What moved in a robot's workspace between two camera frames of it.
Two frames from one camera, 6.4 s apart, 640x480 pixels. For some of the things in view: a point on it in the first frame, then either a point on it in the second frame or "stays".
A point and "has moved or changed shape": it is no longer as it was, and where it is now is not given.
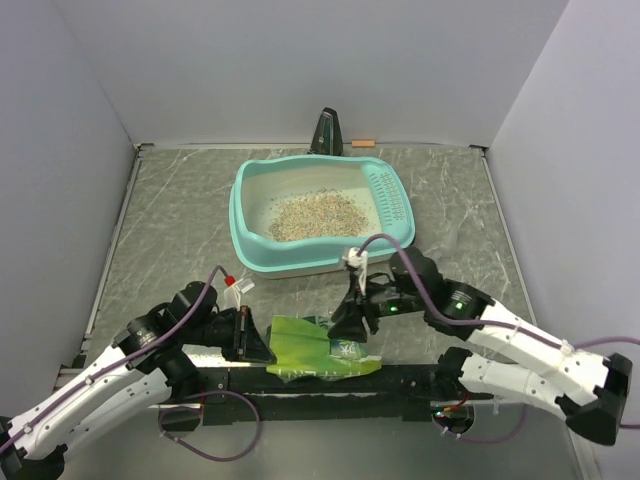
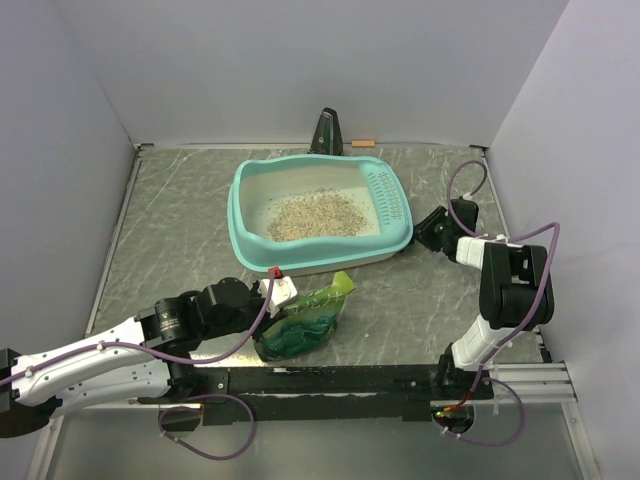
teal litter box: [294, 216] stays
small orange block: [363, 143] stays
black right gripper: [348, 316] -> [423, 228]
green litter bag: [301, 348] has moved or changed shape
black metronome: [327, 139] stays
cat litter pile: [322, 213] stays
